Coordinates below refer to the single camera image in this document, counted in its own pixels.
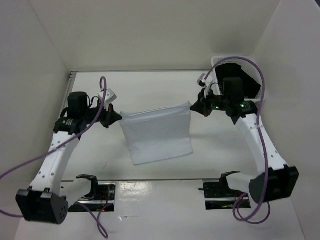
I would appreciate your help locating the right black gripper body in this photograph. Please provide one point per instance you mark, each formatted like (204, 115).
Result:
(217, 102)

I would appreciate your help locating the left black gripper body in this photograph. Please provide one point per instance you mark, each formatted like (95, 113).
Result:
(103, 117)

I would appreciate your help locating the white skirt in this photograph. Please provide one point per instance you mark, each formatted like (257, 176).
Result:
(158, 134)

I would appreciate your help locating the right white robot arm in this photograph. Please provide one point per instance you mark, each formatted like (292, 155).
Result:
(275, 179)

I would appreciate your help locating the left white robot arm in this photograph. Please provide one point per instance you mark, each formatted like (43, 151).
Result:
(45, 200)

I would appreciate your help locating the black skirt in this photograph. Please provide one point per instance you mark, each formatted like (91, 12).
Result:
(232, 70)

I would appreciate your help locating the white plastic basket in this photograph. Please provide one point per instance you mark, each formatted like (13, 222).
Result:
(246, 66)

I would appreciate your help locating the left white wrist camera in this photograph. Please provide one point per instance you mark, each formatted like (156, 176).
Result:
(109, 97)

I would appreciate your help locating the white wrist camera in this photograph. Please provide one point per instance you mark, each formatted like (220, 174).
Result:
(206, 83)
(109, 97)

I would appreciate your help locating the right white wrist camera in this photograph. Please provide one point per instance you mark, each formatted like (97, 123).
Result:
(206, 83)

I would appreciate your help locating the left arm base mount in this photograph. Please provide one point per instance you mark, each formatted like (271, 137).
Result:
(101, 195)

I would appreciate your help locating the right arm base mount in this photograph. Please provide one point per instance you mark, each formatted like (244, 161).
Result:
(216, 197)

